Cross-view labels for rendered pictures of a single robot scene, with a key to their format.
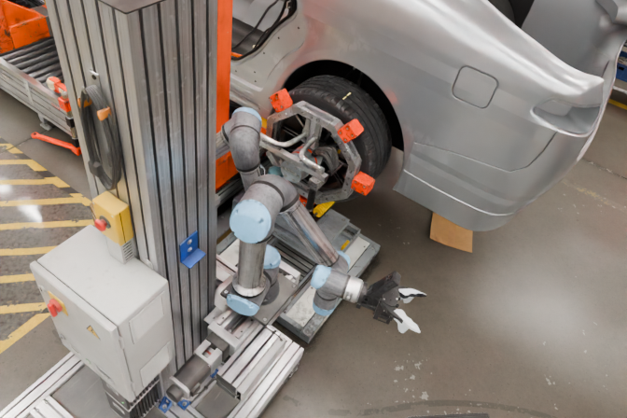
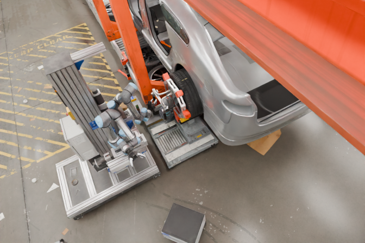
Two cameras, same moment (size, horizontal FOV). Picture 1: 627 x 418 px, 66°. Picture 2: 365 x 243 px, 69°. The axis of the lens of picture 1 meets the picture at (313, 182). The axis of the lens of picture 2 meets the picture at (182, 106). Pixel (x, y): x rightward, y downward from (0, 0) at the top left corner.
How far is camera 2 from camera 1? 1.95 m
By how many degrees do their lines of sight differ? 31
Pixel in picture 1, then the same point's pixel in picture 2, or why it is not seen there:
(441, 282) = (239, 163)
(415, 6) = (192, 52)
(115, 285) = (72, 129)
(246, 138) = (124, 94)
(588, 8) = not seen: hidden behind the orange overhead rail
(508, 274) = (276, 170)
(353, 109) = (183, 85)
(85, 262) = (69, 122)
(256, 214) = (98, 120)
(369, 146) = (187, 101)
